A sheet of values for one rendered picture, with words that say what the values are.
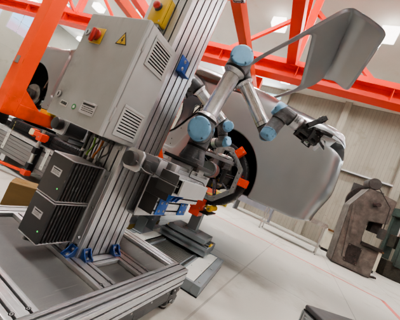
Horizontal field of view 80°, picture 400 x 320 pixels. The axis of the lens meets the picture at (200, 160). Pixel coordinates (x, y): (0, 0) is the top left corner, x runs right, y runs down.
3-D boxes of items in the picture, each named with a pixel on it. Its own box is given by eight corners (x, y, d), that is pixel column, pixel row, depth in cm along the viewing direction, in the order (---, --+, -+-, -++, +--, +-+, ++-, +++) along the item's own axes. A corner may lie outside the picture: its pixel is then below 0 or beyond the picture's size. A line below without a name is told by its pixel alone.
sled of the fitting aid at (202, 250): (212, 251, 251) (216, 242, 252) (203, 258, 217) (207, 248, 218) (172, 229, 267) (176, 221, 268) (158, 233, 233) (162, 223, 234)
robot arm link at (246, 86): (225, 70, 144) (258, 145, 138) (226, 61, 133) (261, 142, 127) (243, 63, 143) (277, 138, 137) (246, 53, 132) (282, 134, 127)
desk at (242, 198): (267, 224, 904) (275, 204, 908) (231, 207, 968) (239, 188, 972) (269, 223, 975) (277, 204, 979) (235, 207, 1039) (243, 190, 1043)
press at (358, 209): (323, 258, 631) (358, 170, 643) (322, 253, 736) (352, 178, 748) (381, 287, 568) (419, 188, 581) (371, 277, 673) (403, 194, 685)
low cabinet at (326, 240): (360, 263, 955) (368, 245, 959) (375, 275, 768) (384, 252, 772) (317, 243, 1029) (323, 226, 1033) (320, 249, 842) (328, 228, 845)
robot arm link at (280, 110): (267, 115, 124) (277, 102, 124) (284, 127, 124) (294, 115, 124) (272, 111, 116) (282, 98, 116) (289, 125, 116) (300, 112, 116)
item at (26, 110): (53, 129, 327) (63, 106, 328) (13, 116, 277) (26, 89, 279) (44, 126, 332) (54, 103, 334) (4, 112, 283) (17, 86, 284)
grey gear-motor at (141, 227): (166, 233, 244) (180, 201, 246) (145, 239, 205) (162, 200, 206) (151, 225, 250) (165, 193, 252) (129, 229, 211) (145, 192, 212)
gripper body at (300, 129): (309, 148, 123) (290, 134, 123) (318, 136, 124) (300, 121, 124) (317, 146, 115) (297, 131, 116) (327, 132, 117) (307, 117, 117)
